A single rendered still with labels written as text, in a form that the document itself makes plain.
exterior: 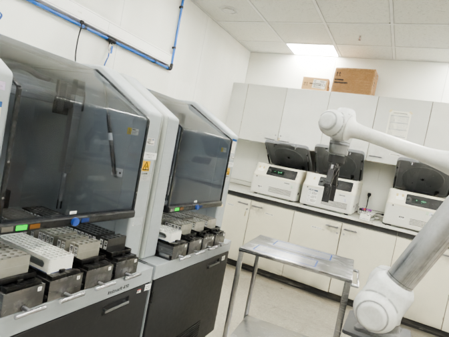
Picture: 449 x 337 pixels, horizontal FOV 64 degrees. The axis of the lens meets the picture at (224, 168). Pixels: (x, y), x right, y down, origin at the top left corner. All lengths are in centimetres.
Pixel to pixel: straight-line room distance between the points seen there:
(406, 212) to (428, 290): 74
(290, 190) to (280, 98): 115
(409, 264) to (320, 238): 258
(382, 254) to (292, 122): 174
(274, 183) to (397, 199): 125
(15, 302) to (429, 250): 134
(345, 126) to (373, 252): 256
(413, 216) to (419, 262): 245
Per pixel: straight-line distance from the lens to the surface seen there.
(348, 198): 393
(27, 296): 132
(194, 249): 206
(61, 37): 273
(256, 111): 455
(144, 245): 182
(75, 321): 152
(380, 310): 144
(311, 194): 399
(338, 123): 149
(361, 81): 438
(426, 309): 406
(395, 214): 390
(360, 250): 396
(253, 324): 249
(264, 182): 413
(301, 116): 437
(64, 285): 140
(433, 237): 145
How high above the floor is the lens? 133
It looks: 3 degrees down
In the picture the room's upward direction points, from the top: 11 degrees clockwise
